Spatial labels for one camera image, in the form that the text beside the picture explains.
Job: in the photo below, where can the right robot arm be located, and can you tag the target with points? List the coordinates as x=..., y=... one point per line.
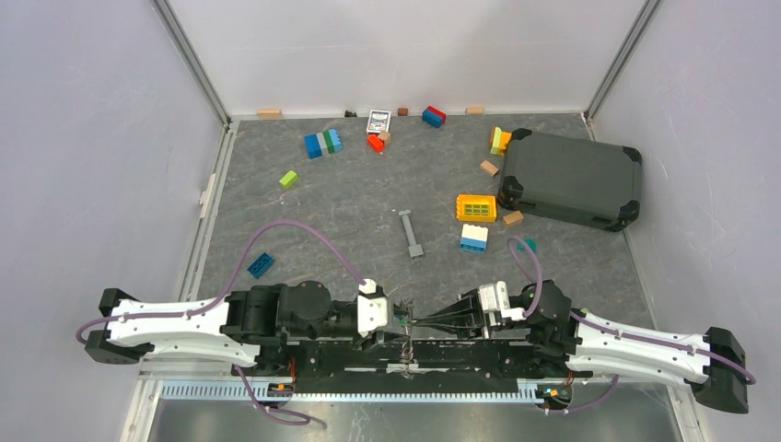
x=569, y=342

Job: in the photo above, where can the lime green block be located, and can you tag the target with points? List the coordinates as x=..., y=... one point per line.
x=288, y=180

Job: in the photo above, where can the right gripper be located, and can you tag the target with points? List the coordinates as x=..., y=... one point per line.
x=459, y=318

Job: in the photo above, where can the playing card box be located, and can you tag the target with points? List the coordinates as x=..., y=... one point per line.
x=378, y=121

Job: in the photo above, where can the red orange brick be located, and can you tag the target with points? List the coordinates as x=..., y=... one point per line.
x=375, y=143

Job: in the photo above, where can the grey toy axle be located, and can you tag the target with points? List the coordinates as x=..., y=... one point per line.
x=415, y=249

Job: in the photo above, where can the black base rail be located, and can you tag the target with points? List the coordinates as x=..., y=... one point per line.
x=440, y=366

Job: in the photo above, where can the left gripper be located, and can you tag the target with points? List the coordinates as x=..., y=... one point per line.
x=372, y=340

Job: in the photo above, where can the teal small block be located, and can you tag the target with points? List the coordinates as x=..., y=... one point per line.
x=530, y=244

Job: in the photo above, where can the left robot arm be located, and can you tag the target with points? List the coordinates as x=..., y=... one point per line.
x=251, y=328

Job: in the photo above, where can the tan wooden block at wall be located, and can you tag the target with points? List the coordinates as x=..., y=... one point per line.
x=269, y=114

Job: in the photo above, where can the tan wooden block near case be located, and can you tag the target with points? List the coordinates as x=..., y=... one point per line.
x=489, y=168

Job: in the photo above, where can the dark blue flat brick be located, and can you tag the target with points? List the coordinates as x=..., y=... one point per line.
x=260, y=265

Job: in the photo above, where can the orange green brown brick stack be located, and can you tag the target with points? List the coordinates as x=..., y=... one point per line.
x=499, y=141

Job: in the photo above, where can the yellow window brick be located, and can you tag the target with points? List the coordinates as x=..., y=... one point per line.
x=472, y=208

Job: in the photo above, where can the dark grey hard case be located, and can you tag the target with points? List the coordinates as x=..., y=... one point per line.
x=579, y=181

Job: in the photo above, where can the green key tag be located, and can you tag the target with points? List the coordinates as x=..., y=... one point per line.
x=401, y=316

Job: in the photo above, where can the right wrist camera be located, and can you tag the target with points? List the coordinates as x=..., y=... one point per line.
x=495, y=304

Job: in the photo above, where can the white and blue brick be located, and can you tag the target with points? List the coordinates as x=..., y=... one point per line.
x=474, y=238

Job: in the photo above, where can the blue grey green brick stack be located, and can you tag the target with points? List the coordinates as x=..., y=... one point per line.
x=323, y=144

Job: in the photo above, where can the red and blue brick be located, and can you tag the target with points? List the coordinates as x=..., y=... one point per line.
x=433, y=117

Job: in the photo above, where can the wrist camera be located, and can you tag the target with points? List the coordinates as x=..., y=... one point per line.
x=373, y=308
x=495, y=304

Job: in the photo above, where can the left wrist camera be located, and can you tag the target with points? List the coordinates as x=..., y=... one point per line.
x=373, y=308

